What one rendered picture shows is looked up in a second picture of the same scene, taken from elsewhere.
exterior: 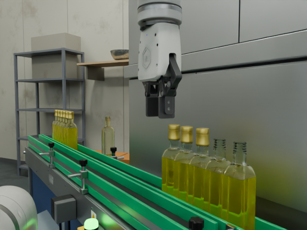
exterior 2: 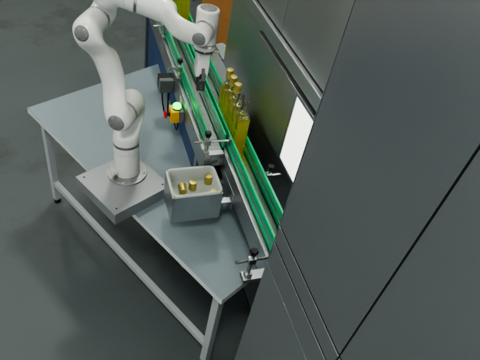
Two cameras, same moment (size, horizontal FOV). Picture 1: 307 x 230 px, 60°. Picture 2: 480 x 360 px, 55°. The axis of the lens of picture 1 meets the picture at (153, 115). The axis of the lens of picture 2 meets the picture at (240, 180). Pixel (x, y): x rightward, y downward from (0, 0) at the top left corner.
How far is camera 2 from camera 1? 154 cm
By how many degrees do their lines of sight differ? 40
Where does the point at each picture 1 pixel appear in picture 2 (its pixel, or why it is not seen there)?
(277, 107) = (276, 89)
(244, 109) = (268, 78)
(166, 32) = (201, 59)
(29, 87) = not seen: outside the picture
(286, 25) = (294, 45)
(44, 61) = not seen: outside the picture
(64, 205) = (165, 82)
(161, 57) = (197, 69)
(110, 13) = not seen: outside the picture
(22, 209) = (138, 105)
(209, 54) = (267, 26)
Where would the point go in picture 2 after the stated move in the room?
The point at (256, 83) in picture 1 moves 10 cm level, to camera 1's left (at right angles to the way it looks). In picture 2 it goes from (274, 69) to (252, 62)
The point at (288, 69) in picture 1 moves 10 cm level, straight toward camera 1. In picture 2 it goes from (283, 73) to (266, 80)
